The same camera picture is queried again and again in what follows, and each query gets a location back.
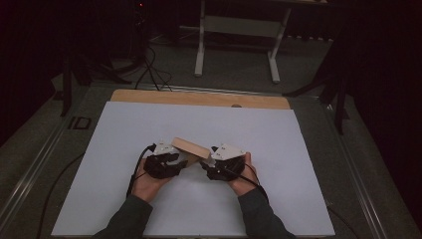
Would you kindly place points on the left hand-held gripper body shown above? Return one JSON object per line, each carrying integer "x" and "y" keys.
{"x": 159, "y": 166}

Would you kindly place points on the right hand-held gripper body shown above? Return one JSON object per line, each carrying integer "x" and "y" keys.
{"x": 229, "y": 166}

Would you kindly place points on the wooden picture frame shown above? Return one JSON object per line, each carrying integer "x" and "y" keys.
{"x": 192, "y": 150}

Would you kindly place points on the person's right hand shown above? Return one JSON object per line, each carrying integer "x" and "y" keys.
{"x": 245, "y": 184}

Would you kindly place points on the person's left hand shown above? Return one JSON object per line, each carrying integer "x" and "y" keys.
{"x": 147, "y": 187}

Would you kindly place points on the white table mat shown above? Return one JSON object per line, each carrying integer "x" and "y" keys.
{"x": 205, "y": 119}

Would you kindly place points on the black floor socket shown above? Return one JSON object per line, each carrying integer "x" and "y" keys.
{"x": 79, "y": 123}

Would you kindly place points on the black tripod stand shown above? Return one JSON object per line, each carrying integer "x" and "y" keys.
{"x": 338, "y": 96}
{"x": 68, "y": 86}

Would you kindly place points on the aluminium floor rail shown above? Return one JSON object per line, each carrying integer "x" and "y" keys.
{"x": 358, "y": 179}
{"x": 36, "y": 166}

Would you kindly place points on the white metal desk frame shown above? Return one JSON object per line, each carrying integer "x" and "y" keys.
{"x": 239, "y": 28}

